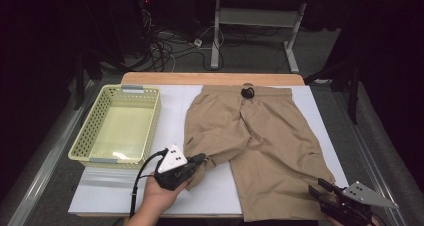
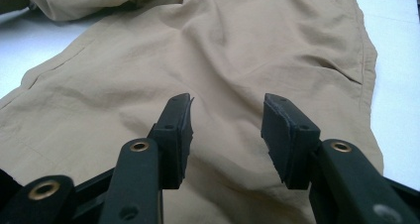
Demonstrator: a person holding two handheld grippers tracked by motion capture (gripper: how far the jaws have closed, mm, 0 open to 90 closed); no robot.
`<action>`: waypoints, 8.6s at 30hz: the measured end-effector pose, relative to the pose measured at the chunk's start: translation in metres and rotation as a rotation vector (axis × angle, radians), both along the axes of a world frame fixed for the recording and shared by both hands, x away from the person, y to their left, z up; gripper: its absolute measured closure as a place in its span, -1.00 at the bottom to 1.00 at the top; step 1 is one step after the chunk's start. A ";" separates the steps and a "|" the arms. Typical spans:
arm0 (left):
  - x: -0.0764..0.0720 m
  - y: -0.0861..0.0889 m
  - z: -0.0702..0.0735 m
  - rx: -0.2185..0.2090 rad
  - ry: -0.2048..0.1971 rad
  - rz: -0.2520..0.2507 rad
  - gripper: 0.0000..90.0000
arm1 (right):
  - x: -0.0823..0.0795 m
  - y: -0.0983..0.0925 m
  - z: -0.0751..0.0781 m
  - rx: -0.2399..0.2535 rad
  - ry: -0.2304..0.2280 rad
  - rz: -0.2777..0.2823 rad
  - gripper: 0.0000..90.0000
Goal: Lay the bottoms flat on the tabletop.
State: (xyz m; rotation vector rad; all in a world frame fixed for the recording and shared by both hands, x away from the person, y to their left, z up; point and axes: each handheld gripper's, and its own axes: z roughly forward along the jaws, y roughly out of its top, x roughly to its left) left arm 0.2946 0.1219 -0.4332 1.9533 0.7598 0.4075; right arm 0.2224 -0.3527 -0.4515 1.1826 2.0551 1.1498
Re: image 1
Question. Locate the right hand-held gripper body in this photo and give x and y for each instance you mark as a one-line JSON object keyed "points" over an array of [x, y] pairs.
{"points": [[350, 212]]}

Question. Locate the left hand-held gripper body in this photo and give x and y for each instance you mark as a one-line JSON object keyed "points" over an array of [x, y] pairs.
{"points": [[173, 177]]}

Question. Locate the tan shorts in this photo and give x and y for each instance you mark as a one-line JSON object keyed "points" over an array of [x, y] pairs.
{"points": [[273, 146]]}

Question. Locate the yellow perforated plastic basket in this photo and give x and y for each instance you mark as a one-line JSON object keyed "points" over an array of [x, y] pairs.
{"points": [[86, 142]]}

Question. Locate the person's left hand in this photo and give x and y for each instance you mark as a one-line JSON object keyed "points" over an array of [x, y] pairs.
{"points": [[158, 197]]}

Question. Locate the person's right hand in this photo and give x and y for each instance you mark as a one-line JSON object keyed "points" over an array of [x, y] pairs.
{"points": [[376, 221]]}

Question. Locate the white table cover sheet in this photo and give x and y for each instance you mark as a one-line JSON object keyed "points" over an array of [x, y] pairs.
{"points": [[173, 119]]}

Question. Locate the black metal stand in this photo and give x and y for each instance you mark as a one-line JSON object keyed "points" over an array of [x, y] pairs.
{"points": [[354, 96], [79, 82]]}

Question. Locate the white power adapter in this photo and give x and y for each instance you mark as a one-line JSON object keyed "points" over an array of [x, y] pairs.
{"points": [[198, 42]]}

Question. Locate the white-framed desk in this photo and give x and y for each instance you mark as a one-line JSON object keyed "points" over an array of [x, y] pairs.
{"points": [[256, 17]]}

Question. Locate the aluminium floor rail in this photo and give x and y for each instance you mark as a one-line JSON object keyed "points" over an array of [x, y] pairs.
{"points": [[373, 152]]}

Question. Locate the aluminium table edge rail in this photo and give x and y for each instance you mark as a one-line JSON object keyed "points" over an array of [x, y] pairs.
{"points": [[43, 166]]}

